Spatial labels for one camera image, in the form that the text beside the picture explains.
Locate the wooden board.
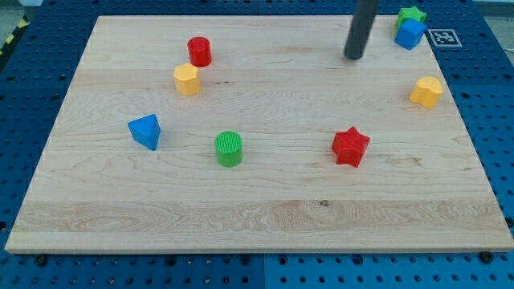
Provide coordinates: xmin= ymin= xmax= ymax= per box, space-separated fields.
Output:
xmin=6 ymin=15 xmax=513 ymax=254

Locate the blue triangle block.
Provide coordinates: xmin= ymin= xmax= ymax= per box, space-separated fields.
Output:
xmin=128 ymin=114 xmax=161 ymax=150

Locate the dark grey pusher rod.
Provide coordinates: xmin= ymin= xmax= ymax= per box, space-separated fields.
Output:
xmin=344 ymin=0 xmax=381 ymax=60

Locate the white fiducial marker tag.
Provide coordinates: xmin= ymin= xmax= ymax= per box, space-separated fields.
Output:
xmin=428 ymin=28 xmax=462 ymax=47

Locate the red cylinder block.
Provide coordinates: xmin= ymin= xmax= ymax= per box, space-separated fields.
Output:
xmin=187 ymin=36 xmax=212 ymax=67

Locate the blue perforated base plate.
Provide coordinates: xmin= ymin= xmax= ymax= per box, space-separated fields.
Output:
xmin=1 ymin=1 xmax=513 ymax=288

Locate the red star block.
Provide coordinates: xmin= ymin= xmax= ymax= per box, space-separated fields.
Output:
xmin=332 ymin=127 xmax=370 ymax=168

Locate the blue cube block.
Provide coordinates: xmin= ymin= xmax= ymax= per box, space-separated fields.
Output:
xmin=394 ymin=18 xmax=426 ymax=51

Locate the yellow heart block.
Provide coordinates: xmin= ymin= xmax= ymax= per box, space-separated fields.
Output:
xmin=409 ymin=76 xmax=443 ymax=109

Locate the yellow hexagon block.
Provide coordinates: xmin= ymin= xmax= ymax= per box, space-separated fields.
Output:
xmin=173 ymin=63 xmax=201 ymax=96

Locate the green star block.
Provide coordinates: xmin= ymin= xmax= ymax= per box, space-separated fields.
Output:
xmin=395 ymin=6 xmax=426 ymax=29

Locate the green cylinder block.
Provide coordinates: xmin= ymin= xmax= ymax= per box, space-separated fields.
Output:
xmin=214 ymin=131 xmax=243 ymax=167

